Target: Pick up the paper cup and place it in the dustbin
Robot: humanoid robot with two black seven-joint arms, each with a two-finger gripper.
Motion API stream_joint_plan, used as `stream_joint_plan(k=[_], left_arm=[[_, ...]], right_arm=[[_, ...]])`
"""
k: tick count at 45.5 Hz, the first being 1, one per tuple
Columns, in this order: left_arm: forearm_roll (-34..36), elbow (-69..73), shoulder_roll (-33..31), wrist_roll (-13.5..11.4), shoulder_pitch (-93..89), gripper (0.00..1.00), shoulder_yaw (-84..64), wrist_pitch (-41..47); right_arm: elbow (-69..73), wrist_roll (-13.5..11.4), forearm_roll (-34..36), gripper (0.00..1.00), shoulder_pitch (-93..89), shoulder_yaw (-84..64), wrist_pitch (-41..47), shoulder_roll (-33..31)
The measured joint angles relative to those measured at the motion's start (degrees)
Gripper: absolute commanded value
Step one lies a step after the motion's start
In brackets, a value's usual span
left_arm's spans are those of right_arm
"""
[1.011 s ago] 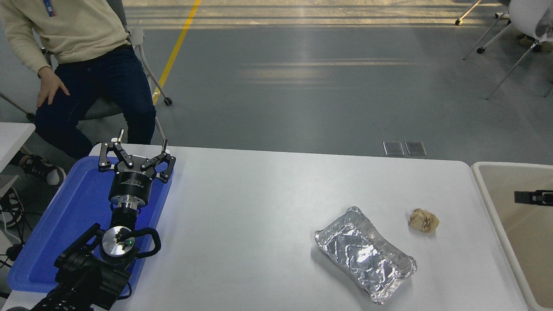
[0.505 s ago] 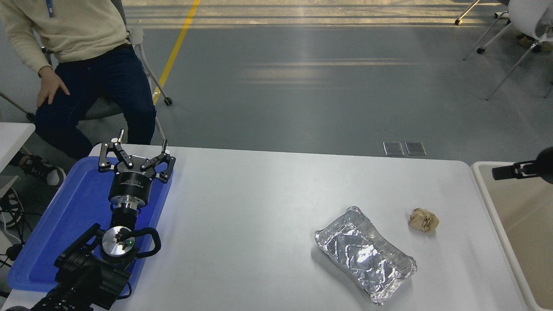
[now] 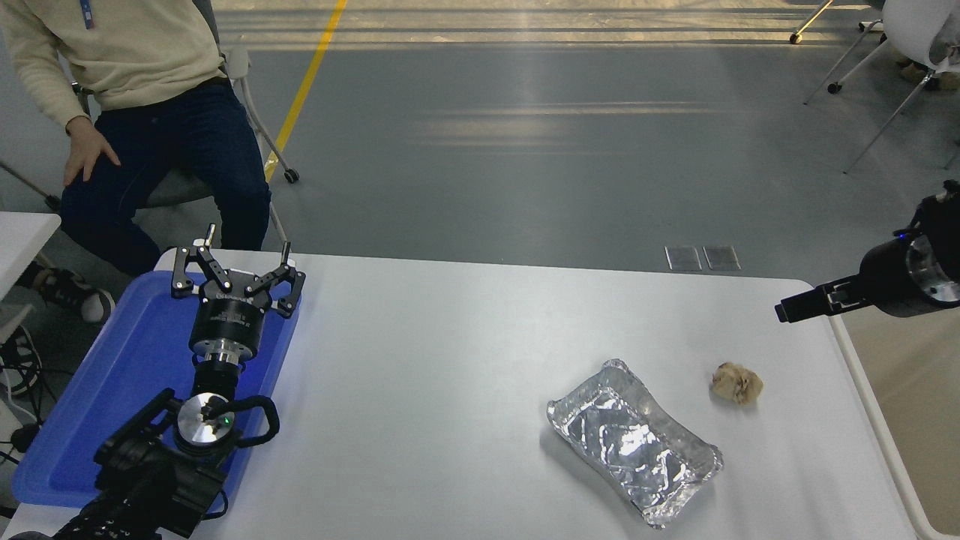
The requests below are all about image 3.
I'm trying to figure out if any crumpled tan paper ball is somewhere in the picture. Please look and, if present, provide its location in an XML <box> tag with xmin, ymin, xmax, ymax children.
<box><xmin>711</xmin><ymin>362</ymin><xmax>764</xmax><ymax>407</ymax></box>

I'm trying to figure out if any metal chair leg with caster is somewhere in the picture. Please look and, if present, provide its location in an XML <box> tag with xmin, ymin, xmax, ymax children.
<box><xmin>787</xmin><ymin>0</ymin><xmax>837</xmax><ymax>44</ymax></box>

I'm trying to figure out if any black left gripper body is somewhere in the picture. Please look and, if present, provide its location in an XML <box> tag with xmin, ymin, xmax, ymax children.
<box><xmin>187</xmin><ymin>270</ymin><xmax>272</xmax><ymax>349</ymax></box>

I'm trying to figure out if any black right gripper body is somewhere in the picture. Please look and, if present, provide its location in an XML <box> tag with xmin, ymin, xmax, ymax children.
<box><xmin>857</xmin><ymin>236</ymin><xmax>931</xmax><ymax>317</ymax></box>

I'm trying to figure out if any person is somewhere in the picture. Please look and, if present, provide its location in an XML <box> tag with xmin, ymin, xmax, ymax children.
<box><xmin>0</xmin><ymin>0</ymin><xmax>272</xmax><ymax>325</ymax></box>

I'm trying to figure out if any white cable coil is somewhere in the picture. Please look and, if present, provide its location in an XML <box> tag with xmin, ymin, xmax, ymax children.
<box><xmin>0</xmin><ymin>326</ymin><xmax>42</xmax><ymax>396</ymax></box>

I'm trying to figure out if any grey office chair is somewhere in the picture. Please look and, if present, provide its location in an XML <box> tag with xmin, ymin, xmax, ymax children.
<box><xmin>0</xmin><ymin>0</ymin><xmax>301</xmax><ymax>248</ymax></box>

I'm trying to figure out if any white chair with metal legs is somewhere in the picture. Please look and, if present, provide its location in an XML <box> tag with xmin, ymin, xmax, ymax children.
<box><xmin>804</xmin><ymin>0</ymin><xmax>960</xmax><ymax>175</ymax></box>

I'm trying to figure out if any crumpled silver foil tray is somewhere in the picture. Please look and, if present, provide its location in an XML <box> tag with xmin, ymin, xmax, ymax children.
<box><xmin>546</xmin><ymin>358</ymin><xmax>725</xmax><ymax>530</ymax></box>

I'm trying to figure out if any blue plastic tray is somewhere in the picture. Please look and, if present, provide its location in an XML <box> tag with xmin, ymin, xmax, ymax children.
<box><xmin>11</xmin><ymin>270</ymin><xmax>301</xmax><ymax>518</ymax></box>

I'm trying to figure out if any large pale bin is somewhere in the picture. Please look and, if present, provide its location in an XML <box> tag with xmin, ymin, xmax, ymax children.
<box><xmin>819</xmin><ymin>280</ymin><xmax>960</xmax><ymax>540</ymax></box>

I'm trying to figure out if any person's right hand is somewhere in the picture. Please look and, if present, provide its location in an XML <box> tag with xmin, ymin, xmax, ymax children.
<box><xmin>63</xmin><ymin>116</ymin><xmax>122</xmax><ymax>187</ymax></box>

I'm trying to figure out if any white side table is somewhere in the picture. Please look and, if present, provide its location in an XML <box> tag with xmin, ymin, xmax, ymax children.
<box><xmin>0</xmin><ymin>212</ymin><xmax>61</xmax><ymax>301</ymax></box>

